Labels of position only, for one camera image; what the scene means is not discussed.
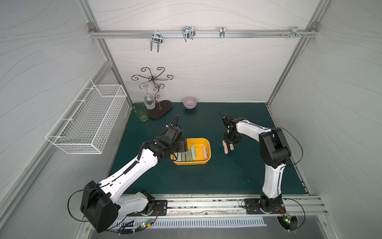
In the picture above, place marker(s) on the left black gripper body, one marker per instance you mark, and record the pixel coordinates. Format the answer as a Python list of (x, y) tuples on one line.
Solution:
[(181, 145)]

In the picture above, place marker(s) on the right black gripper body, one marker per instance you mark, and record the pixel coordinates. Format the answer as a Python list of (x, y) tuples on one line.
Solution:
[(233, 137)]

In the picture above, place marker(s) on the pink folding knife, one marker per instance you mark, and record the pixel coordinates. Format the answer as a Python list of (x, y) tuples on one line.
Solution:
[(225, 147), (205, 152)]

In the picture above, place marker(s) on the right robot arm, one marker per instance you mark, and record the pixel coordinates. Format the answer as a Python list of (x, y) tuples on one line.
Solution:
[(274, 151)]

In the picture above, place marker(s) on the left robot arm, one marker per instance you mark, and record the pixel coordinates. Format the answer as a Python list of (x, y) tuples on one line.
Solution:
[(101, 202)]

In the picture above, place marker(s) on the yellow plastic storage box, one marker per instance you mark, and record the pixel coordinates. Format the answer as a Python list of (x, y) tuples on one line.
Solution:
[(198, 143)]

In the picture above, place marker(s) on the bronze scroll cup stand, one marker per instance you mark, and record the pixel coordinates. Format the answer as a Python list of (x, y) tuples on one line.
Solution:
[(161, 106)]

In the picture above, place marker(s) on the lilac ceramic bowl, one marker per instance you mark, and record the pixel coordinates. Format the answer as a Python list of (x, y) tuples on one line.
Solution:
[(190, 102)]

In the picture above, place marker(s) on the clear wine glass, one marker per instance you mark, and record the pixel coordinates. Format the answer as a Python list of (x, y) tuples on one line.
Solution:
[(148, 99)]

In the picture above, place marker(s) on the green drinking glass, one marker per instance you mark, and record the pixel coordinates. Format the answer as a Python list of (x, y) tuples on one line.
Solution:
[(141, 111)]

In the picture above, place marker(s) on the white vent grille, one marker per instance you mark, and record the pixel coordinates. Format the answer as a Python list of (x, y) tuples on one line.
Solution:
[(183, 223)]

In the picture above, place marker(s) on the metal hook clip left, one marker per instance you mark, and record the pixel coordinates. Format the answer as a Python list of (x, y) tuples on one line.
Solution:
[(157, 39)]

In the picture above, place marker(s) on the metal hook clip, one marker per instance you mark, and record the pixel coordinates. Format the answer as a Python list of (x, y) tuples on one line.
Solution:
[(188, 33), (157, 39), (294, 34)]

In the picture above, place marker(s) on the black round floor port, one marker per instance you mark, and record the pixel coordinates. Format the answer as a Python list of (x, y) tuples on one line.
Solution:
[(289, 223)]

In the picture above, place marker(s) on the small metal hook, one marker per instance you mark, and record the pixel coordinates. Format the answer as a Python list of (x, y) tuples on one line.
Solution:
[(222, 32)]

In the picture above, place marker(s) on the metal hook clip middle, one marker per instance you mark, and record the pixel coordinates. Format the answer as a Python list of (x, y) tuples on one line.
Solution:
[(188, 33)]

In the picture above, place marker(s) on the metal hook clip right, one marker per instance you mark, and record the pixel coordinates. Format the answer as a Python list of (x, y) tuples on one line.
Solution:
[(294, 34)]

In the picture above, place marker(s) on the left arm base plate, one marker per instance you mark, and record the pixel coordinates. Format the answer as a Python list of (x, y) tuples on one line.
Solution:
[(155, 207)]

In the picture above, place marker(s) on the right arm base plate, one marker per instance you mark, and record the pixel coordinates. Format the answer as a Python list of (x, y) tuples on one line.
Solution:
[(254, 206)]

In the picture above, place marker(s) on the white wire basket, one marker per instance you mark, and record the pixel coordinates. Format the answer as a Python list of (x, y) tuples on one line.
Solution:
[(86, 125)]

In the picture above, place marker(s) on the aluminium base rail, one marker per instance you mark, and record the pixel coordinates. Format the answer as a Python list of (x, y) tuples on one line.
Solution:
[(232, 205)]

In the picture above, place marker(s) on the aluminium cross rail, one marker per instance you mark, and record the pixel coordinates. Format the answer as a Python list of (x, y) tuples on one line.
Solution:
[(207, 34)]

